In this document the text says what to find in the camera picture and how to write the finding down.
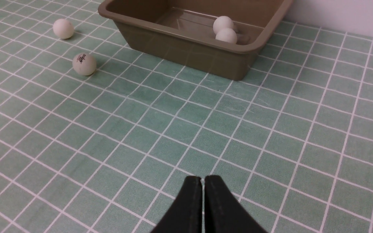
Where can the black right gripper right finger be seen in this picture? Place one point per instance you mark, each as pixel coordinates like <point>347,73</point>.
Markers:
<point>223,213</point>

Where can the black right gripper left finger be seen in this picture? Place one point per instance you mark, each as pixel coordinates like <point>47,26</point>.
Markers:
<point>185,213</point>

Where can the white ball with small logo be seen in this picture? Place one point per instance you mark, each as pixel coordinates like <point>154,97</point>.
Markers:
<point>227,35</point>

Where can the plain white ball edge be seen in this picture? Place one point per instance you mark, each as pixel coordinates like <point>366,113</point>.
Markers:
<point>221,23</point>

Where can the plain white ping-pong ball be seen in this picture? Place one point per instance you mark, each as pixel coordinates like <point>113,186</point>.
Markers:
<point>63,28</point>

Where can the green checkered tablecloth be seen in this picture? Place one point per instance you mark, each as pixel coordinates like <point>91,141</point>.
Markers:
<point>109,152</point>

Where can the olive green plastic bin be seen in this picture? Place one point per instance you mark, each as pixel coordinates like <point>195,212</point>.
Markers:
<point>181,31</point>

